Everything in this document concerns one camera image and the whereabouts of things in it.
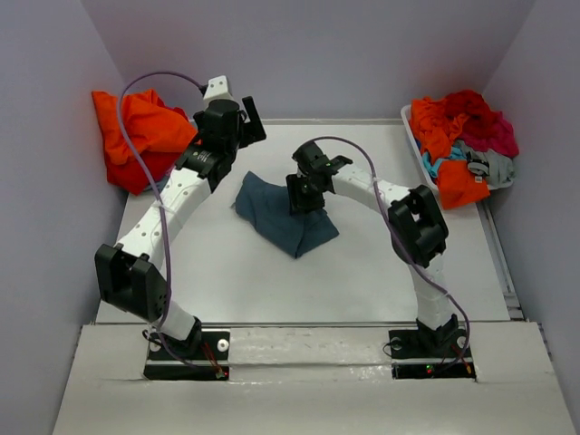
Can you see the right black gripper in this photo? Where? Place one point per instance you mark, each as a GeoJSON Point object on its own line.
{"type": "Point", "coordinates": [297, 198]}

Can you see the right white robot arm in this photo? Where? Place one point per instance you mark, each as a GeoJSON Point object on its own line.
{"type": "Point", "coordinates": [412, 215]}

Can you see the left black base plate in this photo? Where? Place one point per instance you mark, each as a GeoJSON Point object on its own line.
{"type": "Point", "coordinates": [207, 363]}

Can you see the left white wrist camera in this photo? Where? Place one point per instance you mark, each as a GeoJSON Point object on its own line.
{"type": "Point", "coordinates": [217, 89]}

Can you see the cyan crumpled t shirt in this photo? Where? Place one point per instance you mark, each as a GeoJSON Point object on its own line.
{"type": "Point", "coordinates": [433, 167]}

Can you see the white perforated plastic basket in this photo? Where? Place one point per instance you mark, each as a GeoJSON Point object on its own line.
{"type": "Point", "coordinates": [425, 174]}

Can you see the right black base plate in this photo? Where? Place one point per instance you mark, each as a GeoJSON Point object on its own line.
{"type": "Point", "coordinates": [412, 360]}

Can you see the magenta crumpled t shirt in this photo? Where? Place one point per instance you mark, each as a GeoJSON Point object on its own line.
{"type": "Point", "coordinates": [502, 139]}

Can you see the red crumpled t shirt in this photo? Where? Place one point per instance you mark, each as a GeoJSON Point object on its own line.
{"type": "Point", "coordinates": [480, 118]}

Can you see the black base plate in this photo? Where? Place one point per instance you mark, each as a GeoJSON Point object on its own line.
{"type": "Point", "coordinates": [412, 360]}
{"type": "Point", "coordinates": [207, 363]}

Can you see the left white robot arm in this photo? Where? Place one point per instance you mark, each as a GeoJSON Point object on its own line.
{"type": "Point", "coordinates": [128, 273]}

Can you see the orange folded t shirt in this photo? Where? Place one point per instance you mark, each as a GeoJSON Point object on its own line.
{"type": "Point", "coordinates": [147, 126]}

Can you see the orange crumpled t shirt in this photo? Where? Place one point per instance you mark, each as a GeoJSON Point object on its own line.
{"type": "Point", "coordinates": [436, 134]}

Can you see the grey crumpled t shirt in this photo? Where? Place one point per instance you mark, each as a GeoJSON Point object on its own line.
{"type": "Point", "coordinates": [496, 169]}

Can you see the blue-grey t shirt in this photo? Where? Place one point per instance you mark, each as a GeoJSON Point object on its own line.
{"type": "Point", "coordinates": [266, 207]}

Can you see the red folded t shirt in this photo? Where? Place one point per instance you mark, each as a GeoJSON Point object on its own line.
{"type": "Point", "coordinates": [130, 175]}

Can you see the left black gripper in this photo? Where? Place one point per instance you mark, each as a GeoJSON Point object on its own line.
{"type": "Point", "coordinates": [255, 132]}

